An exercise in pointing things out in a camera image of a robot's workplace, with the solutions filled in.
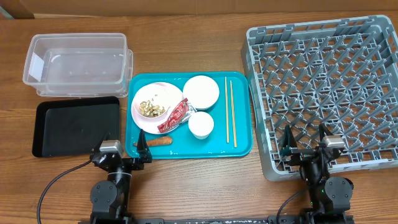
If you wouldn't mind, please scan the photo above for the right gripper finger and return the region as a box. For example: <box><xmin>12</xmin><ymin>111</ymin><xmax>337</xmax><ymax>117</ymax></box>
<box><xmin>318</xmin><ymin>123</ymin><xmax>333</xmax><ymax>140</ymax></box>
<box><xmin>279</xmin><ymin>125</ymin><xmax>298</xmax><ymax>156</ymax></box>

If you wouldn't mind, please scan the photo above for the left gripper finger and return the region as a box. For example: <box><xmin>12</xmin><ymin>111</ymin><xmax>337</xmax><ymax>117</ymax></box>
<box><xmin>94</xmin><ymin>132</ymin><xmax>110</xmax><ymax>152</ymax></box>
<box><xmin>136</xmin><ymin>129</ymin><xmax>152</xmax><ymax>163</ymax></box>

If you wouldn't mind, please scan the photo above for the pink plate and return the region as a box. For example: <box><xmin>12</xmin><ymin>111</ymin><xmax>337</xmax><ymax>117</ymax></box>
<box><xmin>131</xmin><ymin>82</ymin><xmax>185</xmax><ymax>135</ymax></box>

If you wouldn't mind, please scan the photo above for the red foil snack wrapper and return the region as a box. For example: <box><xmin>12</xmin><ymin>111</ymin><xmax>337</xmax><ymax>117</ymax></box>
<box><xmin>157</xmin><ymin>98</ymin><xmax>197</xmax><ymax>133</ymax></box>

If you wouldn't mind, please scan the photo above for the small white cup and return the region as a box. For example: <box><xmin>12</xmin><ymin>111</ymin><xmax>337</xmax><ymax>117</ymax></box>
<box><xmin>188</xmin><ymin>111</ymin><xmax>215</xmax><ymax>139</ymax></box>

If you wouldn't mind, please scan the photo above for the large white bowl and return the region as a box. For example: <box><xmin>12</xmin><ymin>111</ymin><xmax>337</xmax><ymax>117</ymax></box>
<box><xmin>183</xmin><ymin>75</ymin><xmax>220</xmax><ymax>110</ymax></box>

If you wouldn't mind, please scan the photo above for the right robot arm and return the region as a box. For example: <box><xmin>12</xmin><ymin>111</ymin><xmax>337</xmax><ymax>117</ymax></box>
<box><xmin>275</xmin><ymin>123</ymin><xmax>354</xmax><ymax>223</ymax></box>

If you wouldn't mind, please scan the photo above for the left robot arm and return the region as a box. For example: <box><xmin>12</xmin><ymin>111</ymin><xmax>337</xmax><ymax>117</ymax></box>
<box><xmin>90</xmin><ymin>130</ymin><xmax>152</xmax><ymax>223</ymax></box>

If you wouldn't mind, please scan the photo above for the grey dishwasher rack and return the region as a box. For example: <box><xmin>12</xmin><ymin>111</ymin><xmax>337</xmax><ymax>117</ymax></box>
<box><xmin>241</xmin><ymin>15</ymin><xmax>397</xmax><ymax>181</ymax></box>

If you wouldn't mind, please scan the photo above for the orange carrot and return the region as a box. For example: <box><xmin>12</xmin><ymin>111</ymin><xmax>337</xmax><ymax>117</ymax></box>
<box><xmin>146</xmin><ymin>136</ymin><xmax>173</xmax><ymax>147</ymax></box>

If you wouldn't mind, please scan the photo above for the peanut shells pile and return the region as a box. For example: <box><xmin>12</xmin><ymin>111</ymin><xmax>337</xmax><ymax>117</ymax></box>
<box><xmin>139</xmin><ymin>100</ymin><xmax>165</xmax><ymax>118</ymax></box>

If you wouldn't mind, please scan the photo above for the black plastic tray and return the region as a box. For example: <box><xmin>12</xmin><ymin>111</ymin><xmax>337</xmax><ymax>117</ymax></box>
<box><xmin>32</xmin><ymin>96</ymin><xmax>121</xmax><ymax>157</ymax></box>

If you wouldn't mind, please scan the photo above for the teal plastic serving tray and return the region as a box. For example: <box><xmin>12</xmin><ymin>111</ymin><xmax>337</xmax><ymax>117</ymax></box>
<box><xmin>125</xmin><ymin>72</ymin><xmax>253</xmax><ymax>159</ymax></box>

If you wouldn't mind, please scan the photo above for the clear plastic bin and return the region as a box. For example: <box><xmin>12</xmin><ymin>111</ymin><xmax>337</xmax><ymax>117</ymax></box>
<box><xmin>22</xmin><ymin>33</ymin><xmax>134</xmax><ymax>98</ymax></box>

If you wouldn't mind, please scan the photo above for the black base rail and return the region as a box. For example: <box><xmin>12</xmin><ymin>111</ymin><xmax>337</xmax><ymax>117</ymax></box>
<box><xmin>78</xmin><ymin>215</ymin><xmax>355</xmax><ymax>224</ymax></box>

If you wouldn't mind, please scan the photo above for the cardboard box wall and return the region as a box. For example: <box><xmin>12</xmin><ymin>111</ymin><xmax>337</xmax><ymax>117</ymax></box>
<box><xmin>1</xmin><ymin>0</ymin><xmax>397</xmax><ymax>19</ymax></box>

